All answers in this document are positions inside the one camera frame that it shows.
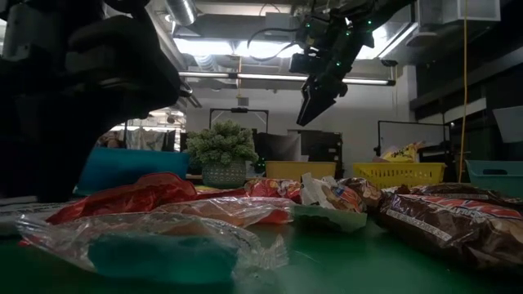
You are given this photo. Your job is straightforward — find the grey ceiling box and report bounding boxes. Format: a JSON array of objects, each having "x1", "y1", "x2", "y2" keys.
[{"x1": 264, "y1": 11, "x2": 304, "y2": 42}]

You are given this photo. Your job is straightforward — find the yellow Sour Patch Kids pack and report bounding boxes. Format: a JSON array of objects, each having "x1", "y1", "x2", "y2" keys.
[{"x1": 380, "y1": 140, "x2": 424, "y2": 164}]

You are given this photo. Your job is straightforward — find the white wall panel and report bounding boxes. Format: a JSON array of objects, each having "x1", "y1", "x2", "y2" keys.
[{"x1": 491, "y1": 105, "x2": 523, "y2": 145}]

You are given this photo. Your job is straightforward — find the clear gummy candy pack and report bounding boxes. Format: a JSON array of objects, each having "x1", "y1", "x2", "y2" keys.
[
  {"x1": 11, "y1": 211, "x2": 290, "y2": 286},
  {"x1": 157, "y1": 195, "x2": 297, "y2": 229}
]

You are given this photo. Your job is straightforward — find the white ceiling vent unit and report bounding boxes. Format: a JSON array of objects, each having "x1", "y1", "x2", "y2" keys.
[{"x1": 416, "y1": 0, "x2": 502, "y2": 25}]

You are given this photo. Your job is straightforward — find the red KitKat candy bar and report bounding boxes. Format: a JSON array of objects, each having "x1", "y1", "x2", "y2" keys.
[{"x1": 45, "y1": 171, "x2": 200, "y2": 226}]

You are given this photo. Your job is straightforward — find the green artificial potted plant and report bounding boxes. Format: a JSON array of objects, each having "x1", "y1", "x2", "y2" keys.
[{"x1": 186, "y1": 118, "x2": 261, "y2": 189}]

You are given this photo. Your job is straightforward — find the colourful patterned cloth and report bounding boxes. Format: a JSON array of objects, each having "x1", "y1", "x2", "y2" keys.
[{"x1": 97, "y1": 128, "x2": 177, "y2": 153}]

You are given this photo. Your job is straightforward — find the dark equipment cabinet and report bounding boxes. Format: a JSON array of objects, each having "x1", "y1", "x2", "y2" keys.
[{"x1": 300, "y1": 130, "x2": 344, "y2": 169}]

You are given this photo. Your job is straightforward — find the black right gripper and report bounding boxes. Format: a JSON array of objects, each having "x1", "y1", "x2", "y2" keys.
[{"x1": 295, "y1": 17, "x2": 376, "y2": 127}]

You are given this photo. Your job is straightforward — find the long ceiling light tube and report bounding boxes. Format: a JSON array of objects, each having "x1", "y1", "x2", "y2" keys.
[{"x1": 178, "y1": 71, "x2": 396, "y2": 87}]

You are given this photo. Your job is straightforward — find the yellow plastic mesh basket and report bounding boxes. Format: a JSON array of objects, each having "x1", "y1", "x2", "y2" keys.
[{"x1": 351, "y1": 162, "x2": 448, "y2": 189}]

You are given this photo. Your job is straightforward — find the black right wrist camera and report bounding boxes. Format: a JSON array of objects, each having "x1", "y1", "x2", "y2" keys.
[{"x1": 288, "y1": 52, "x2": 324, "y2": 75}]

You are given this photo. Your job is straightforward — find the red Skittles candy pack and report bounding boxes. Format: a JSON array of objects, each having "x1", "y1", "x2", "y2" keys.
[{"x1": 244, "y1": 177, "x2": 304, "y2": 204}]

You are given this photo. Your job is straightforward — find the grey monitor panel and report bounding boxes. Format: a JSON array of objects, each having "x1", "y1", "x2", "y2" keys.
[{"x1": 253, "y1": 132, "x2": 302, "y2": 163}]

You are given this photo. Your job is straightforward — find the orange plastic bin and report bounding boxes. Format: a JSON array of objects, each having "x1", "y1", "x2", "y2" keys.
[{"x1": 264, "y1": 160, "x2": 338, "y2": 183}]

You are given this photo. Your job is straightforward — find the round silver ceiling duct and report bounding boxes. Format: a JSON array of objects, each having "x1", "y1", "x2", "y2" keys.
[{"x1": 164, "y1": 0, "x2": 198, "y2": 27}]

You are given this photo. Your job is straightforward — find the bright ceiling light panel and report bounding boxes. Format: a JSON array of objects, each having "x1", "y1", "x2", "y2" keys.
[{"x1": 173, "y1": 37, "x2": 306, "y2": 58}]

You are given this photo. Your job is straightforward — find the dark blue plastic bin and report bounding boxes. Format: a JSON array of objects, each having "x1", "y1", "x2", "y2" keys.
[{"x1": 75, "y1": 146, "x2": 192, "y2": 197}]

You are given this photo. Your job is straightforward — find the teal plastic bin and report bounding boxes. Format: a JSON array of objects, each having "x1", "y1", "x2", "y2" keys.
[{"x1": 464, "y1": 158, "x2": 523, "y2": 201}]

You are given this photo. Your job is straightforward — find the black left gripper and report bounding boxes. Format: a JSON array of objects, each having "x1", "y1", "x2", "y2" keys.
[{"x1": 0, "y1": 15, "x2": 184, "y2": 204}]

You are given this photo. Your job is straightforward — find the yellow hanging cable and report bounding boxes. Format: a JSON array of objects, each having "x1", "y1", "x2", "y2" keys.
[{"x1": 457, "y1": 0, "x2": 469, "y2": 184}]

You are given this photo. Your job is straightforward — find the black metal stand frame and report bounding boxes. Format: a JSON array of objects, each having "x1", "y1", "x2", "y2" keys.
[{"x1": 208, "y1": 107, "x2": 270, "y2": 132}]

